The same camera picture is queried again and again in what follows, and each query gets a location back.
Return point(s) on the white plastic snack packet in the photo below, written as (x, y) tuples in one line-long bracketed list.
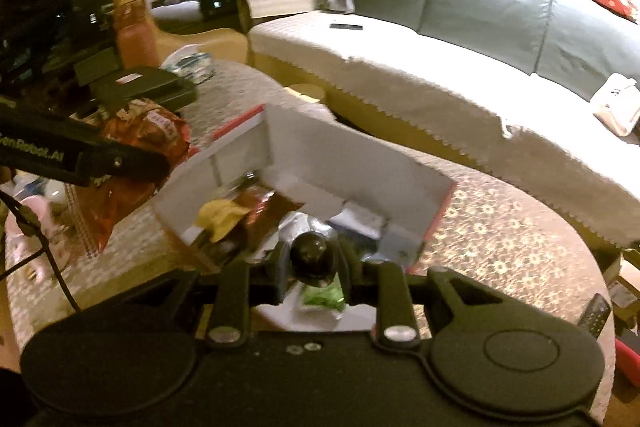
[(300, 319)]

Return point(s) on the white paper bag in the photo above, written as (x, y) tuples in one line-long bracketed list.
[(617, 104)]

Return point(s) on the blue white snack packet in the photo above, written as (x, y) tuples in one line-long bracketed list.
[(362, 222)]

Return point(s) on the pink soft toy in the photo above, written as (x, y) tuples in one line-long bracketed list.
[(30, 227)]

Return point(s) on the red plastic container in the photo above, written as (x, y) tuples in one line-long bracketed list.
[(627, 357)]

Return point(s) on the white cardboard box red edges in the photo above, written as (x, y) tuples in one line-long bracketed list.
[(350, 172)]

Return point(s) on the wet wipes pack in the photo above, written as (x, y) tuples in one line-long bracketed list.
[(192, 64)]

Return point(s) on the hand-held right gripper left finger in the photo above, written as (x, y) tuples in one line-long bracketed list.
[(280, 274)]

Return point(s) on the green snack packet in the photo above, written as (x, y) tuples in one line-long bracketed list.
[(322, 299)]

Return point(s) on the white armrest cover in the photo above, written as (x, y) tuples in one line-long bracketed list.
[(280, 2)]

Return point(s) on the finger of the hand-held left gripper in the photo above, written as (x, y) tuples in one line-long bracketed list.
[(130, 162)]

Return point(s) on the black round object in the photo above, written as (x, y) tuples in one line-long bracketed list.
[(312, 257)]

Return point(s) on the black remote control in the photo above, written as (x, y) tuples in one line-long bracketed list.
[(346, 26)]

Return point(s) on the dark remote control with buttons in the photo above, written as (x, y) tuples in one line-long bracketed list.
[(595, 314)]

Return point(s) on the black hard case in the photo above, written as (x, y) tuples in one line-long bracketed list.
[(145, 87)]

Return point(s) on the brown red snack packet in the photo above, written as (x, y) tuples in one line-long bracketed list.
[(260, 207)]

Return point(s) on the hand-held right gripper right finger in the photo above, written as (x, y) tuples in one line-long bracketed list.
[(350, 274)]

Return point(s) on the small black box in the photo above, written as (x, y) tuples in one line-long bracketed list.
[(97, 67)]

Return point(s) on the silver foil snack packet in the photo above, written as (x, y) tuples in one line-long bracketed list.
[(310, 224)]

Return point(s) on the orange water bottle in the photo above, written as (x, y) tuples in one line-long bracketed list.
[(135, 37)]

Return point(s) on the yellow snack packet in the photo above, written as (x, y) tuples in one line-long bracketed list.
[(220, 217)]

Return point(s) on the large red snack bag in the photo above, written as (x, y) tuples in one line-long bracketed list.
[(145, 127)]

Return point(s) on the green sofa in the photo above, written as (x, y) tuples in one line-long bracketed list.
[(475, 2)]

